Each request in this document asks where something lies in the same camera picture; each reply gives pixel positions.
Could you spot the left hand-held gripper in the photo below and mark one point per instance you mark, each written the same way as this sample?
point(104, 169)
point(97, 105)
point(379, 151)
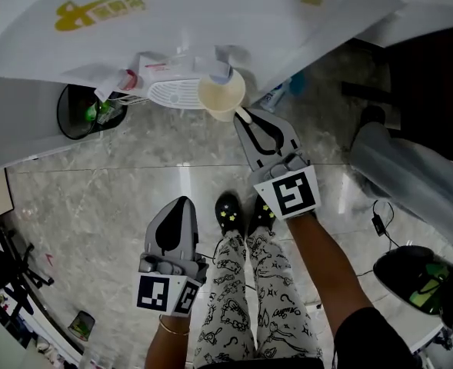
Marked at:
point(164, 279)

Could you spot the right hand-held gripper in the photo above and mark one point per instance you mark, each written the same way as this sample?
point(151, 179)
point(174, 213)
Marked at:
point(287, 175)

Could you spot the cream plastic cup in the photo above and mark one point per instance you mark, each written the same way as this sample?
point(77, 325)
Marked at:
point(220, 92)

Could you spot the person's right forearm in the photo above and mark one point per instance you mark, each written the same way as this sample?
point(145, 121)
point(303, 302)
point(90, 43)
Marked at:
point(326, 260)

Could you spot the person's left forearm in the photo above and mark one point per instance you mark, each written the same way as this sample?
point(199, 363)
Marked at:
point(166, 344)

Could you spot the person's left black shoe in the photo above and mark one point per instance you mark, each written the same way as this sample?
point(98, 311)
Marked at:
point(229, 211)

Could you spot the person's black shoe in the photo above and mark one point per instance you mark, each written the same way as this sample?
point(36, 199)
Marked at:
point(229, 211)
point(262, 213)

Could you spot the person's right black shoe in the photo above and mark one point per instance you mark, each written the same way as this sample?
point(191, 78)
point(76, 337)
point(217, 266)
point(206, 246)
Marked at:
point(262, 213)

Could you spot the person's left patterned trouser leg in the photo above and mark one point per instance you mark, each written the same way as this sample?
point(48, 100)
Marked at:
point(226, 306)

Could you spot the person's patterned trouser leg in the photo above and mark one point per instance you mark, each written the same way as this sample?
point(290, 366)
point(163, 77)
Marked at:
point(226, 306)
point(280, 302)

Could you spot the person's right patterned trouser leg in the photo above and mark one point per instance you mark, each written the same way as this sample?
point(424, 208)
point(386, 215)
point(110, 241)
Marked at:
point(280, 302)

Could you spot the small dark waste bin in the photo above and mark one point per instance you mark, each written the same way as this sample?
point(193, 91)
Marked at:
point(82, 325)

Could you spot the black mesh waste bin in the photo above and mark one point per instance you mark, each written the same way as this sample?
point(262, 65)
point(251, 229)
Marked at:
point(76, 114)

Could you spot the white board with yellow logo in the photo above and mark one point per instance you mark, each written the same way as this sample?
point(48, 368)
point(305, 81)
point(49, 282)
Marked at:
point(172, 14)

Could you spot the black office chair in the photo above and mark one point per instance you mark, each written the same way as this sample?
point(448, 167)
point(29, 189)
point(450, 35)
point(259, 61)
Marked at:
point(14, 267)

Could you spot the dark cabinet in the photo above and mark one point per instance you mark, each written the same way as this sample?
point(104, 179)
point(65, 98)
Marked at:
point(430, 90)

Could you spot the large black lined waste bin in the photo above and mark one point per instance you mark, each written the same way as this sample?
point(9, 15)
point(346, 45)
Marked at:
point(403, 275)

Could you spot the person's black shirt sleeve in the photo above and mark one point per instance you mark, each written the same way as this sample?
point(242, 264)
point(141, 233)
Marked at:
point(372, 340)

